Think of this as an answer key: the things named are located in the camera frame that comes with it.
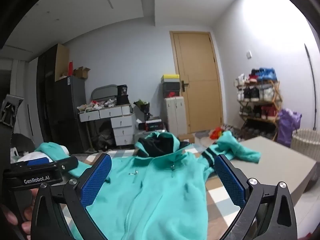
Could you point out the black storage box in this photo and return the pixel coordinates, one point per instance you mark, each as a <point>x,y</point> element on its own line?
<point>171,90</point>

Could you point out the flat cardboard box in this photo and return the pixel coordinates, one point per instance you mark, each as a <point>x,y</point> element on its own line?
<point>186,137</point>

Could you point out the white desk with drawers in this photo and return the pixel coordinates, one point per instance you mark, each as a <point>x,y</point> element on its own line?
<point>120,122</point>

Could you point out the pile of desk clutter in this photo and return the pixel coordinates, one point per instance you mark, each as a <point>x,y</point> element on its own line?
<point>96,105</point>

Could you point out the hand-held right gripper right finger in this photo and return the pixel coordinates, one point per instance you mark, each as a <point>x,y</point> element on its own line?
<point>230,182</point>

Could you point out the dark grey refrigerator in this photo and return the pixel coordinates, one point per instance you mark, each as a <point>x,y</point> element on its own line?
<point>67,110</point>

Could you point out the black printed box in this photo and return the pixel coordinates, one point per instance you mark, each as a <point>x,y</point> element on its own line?
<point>122,90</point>

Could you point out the red orange bag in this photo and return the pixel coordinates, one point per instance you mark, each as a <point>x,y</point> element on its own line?
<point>215,133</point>

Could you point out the black bag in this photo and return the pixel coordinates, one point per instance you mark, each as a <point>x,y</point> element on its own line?
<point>105,137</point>

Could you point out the white wall switch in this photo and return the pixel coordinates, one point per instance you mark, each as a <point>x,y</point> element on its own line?
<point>248,54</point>

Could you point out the teal zip hoodie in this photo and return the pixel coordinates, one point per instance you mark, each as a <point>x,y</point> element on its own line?
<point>160,192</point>

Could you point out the black shoe box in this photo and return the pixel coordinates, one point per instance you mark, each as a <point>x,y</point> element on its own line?
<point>153,125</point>

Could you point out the dark cloth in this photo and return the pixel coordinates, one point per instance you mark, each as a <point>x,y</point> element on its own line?
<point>22,142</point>

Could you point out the wooden door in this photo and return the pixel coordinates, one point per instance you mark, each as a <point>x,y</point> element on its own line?
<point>197,62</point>

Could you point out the tall black wardrobe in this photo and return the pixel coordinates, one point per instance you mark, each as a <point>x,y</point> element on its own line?
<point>46,92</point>

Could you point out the open cardboard box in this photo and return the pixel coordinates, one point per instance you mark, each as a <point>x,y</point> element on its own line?
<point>81,73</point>

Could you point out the checked bed sheet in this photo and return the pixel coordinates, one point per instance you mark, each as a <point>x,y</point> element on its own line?
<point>217,220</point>

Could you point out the purple garment bag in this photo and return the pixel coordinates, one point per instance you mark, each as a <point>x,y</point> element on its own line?
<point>287,127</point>

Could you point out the person's left hand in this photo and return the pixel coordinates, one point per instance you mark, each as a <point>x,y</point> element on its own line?
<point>27,216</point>

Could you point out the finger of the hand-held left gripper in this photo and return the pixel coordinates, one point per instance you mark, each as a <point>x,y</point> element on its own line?
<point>68,163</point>
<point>37,161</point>

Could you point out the grey bed mattress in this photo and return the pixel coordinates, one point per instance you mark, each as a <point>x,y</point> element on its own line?
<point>275,160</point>

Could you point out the white laundry basket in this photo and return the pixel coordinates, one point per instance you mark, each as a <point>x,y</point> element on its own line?
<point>307,142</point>

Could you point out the black wrapped flower bouquet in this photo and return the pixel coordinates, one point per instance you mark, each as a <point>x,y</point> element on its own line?
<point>142,107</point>

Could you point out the yellow lid box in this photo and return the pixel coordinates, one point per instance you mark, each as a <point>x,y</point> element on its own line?
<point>170,78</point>

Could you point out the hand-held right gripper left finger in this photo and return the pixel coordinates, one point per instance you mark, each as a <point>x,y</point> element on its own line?
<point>96,182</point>

